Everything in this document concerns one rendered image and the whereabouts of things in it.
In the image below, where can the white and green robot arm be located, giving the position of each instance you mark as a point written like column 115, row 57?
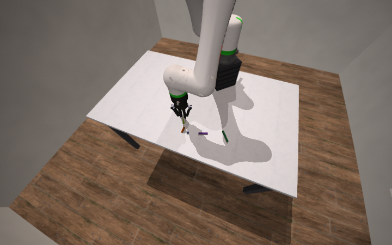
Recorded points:
column 219, row 31

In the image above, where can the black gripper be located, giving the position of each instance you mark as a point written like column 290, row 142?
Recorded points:
column 179, row 111

